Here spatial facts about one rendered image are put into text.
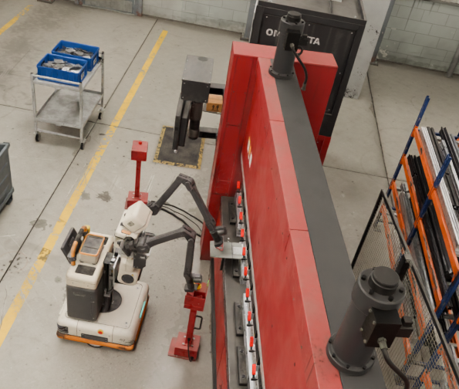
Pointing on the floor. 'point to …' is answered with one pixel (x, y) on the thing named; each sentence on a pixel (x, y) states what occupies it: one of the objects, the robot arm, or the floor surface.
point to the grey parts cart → (69, 103)
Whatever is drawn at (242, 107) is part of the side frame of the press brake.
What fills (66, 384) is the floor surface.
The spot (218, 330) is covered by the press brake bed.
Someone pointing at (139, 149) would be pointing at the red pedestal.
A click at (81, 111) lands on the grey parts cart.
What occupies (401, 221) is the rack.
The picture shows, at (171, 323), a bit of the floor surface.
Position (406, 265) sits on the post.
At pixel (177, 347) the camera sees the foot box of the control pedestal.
